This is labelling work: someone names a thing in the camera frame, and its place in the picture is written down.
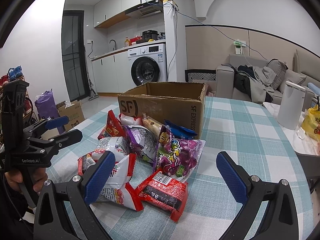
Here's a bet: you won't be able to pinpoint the white red noodle snack bag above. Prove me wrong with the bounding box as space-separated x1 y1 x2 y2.
94 153 143 211

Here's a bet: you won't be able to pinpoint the red orange chip bag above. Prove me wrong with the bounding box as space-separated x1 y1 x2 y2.
98 110 126 140

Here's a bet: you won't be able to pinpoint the white grey printed snack bag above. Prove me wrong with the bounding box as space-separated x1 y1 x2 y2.
92 137 130 163

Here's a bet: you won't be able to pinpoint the purple white snack bag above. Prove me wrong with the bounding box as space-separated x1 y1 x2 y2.
124 125 157 164

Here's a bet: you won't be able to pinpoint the purple grape candy bag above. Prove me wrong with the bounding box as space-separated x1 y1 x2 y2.
153 126 206 182

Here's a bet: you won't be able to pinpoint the red black-stripe snack packet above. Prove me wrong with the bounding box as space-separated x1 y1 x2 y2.
135 168 188 222

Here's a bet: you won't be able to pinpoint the blue cookie packet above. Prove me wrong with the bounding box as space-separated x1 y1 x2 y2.
164 120 197 140

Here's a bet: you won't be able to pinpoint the white red balloon gum bag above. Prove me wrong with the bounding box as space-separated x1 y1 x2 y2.
119 113 143 126

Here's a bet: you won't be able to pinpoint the clear wafer biscuit pack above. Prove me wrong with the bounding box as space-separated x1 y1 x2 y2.
142 113 170 139

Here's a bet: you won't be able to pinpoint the person's left hand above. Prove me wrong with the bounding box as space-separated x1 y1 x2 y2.
5 168 48 193

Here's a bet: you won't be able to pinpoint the small cardboard box on floor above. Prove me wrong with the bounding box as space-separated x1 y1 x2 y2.
56 100 85 132

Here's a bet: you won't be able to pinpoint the purple plastic bag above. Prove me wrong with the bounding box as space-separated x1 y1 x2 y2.
35 90 59 119

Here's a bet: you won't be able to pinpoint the black glass door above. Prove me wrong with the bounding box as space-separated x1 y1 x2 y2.
61 10 89 101

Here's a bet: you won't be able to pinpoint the teal checked tablecloth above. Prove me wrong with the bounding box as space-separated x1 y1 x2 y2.
46 96 315 240

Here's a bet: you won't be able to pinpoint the white kitchen cabinets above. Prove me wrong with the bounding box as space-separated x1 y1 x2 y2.
92 51 136 93

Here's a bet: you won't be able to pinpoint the white cylindrical bin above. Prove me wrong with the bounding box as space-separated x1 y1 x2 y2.
277 81 306 130

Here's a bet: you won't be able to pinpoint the yellow plastic bag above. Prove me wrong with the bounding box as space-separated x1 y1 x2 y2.
301 105 320 142

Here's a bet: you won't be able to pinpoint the white front-load washing machine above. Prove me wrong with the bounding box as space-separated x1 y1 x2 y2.
127 43 168 86

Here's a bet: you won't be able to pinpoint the pile of clothes on sofa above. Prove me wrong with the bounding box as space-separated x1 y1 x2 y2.
216 64 276 104

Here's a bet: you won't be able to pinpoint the brown SF cardboard box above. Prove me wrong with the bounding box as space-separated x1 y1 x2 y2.
118 82 207 139

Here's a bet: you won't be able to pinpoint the grey sofa cushion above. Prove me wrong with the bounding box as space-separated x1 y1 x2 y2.
267 59 288 90

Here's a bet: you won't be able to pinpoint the black patterned chair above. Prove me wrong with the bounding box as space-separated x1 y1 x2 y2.
185 69 216 82

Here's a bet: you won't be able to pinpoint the grey fabric sofa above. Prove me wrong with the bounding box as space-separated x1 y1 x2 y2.
216 50 319 109

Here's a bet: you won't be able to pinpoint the range hood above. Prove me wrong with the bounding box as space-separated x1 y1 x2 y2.
125 0 163 19

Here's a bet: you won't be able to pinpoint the wall socket with charger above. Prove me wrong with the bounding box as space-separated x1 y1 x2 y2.
233 39 246 55

